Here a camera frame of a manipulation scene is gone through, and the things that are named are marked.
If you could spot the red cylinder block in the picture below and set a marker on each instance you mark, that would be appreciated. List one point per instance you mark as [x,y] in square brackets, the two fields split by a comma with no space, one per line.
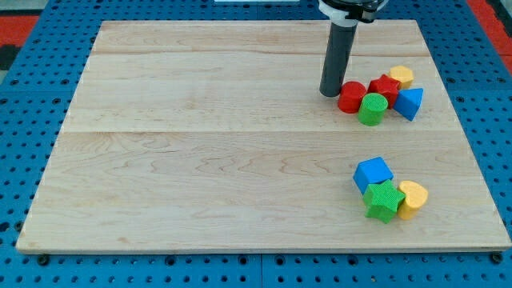
[351,96]

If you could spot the blue cube block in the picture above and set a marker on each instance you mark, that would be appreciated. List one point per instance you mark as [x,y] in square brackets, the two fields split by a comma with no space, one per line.
[371,171]

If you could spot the red star block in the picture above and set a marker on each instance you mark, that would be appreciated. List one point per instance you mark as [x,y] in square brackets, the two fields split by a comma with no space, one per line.
[387,87]

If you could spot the green cylinder block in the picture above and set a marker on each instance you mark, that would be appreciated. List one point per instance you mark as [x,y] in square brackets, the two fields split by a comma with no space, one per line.
[372,109]

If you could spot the yellow heart block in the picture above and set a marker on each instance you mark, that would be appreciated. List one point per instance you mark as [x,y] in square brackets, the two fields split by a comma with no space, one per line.
[416,197]

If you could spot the white black robot arm flange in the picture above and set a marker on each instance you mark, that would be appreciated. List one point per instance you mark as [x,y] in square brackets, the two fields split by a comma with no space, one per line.
[348,13]

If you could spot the blue triangle block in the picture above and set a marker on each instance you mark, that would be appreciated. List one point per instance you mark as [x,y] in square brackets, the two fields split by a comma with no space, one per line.
[409,102]

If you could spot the yellow hexagon block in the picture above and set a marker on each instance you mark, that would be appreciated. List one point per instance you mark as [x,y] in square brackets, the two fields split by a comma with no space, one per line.
[403,74]

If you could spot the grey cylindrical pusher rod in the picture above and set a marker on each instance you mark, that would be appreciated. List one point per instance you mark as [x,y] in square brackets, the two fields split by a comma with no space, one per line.
[337,55]

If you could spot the green star block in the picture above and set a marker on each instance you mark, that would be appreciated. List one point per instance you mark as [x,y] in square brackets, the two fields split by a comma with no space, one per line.
[382,201]

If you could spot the light wooden board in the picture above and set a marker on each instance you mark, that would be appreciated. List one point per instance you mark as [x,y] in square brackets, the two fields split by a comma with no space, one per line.
[200,137]

